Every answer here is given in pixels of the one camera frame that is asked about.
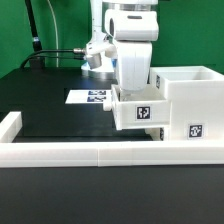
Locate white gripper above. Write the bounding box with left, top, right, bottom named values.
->
left=86, top=9, right=159, bottom=92

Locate white U-shaped boundary frame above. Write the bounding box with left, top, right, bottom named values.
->
left=0, top=112, right=224, bottom=168

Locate black vertical pole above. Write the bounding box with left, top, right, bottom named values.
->
left=24, top=0, right=45, bottom=69

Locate white drawer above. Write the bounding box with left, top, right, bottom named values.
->
left=103, top=85, right=171, bottom=130
left=145, top=128, right=165, bottom=141

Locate white front drawer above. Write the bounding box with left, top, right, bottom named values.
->
left=145, top=128, right=165, bottom=141

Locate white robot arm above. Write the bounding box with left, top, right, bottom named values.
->
left=82, top=0, right=159, bottom=92

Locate thin white cable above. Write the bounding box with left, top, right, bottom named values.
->
left=46, top=0, right=60, bottom=68

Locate white fiducial marker sheet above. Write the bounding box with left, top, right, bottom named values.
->
left=65, top=90, right=111, bottom=104

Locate black cable with connector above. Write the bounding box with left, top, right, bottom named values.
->
left=20, top=47, right=88, bottom=69

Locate white drawer cabinet box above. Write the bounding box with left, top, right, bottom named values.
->
left=150, top=66, right=224, bottom=141

